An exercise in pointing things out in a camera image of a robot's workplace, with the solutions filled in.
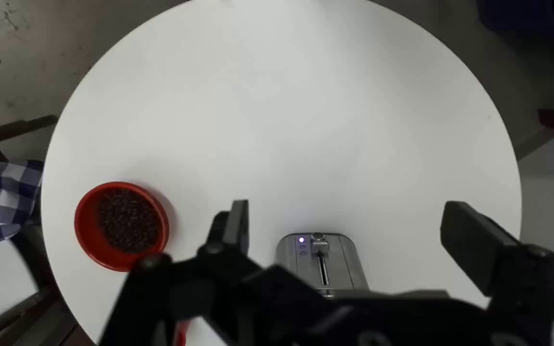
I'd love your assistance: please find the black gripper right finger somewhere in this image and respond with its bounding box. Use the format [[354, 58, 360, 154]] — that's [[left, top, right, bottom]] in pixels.
[[441, 201, 519, 297]]

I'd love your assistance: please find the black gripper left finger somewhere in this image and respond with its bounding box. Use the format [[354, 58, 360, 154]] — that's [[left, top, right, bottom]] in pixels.
[[204, 201, 250, 254]]

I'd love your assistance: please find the red bowl of dark beans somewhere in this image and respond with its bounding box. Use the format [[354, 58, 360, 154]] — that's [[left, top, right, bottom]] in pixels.
[[73, 181, 169, 272]]

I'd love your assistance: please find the dark wooden chair right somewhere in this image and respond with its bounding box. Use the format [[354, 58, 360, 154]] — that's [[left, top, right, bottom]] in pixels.
[[516, 108, 554, 160]]

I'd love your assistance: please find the dark wooden chair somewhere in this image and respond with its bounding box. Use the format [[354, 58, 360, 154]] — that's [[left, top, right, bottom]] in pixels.
[[0, 116, 92, 346], [516, 108, 554, 160]]

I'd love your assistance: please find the dark wooden chair left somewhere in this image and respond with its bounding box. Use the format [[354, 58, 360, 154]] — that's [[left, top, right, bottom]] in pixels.
[[0, 116, 92, 346]]

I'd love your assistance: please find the blue white checkered cloth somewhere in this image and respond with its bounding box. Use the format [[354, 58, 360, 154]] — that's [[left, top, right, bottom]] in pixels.
[[0, 160, 44, 243]]

